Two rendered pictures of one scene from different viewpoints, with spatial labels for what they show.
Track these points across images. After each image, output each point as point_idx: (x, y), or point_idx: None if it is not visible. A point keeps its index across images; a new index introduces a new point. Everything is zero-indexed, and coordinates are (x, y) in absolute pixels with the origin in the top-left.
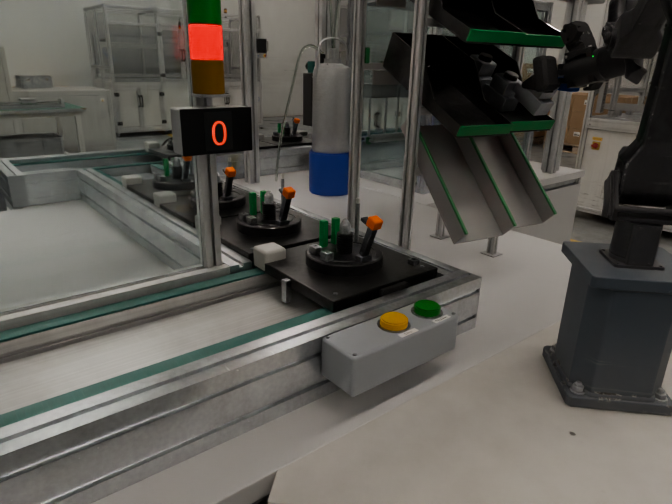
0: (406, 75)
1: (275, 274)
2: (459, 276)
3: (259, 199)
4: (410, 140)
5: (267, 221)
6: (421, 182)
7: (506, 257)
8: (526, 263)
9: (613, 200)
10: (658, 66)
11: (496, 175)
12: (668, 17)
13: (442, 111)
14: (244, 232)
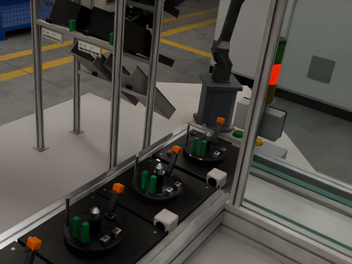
0: (135, 43)
1: (231, 177)
2: (193, 126)
3: (70, 210)
4: (155, 80)
5: (166, 182)
6: None
7: (81, 127)
8: (90, 122)
9: (229, 63)
10: (232, 16)
11: None
12: (237, 1)
13: (163, 56)
14: (180, 196)
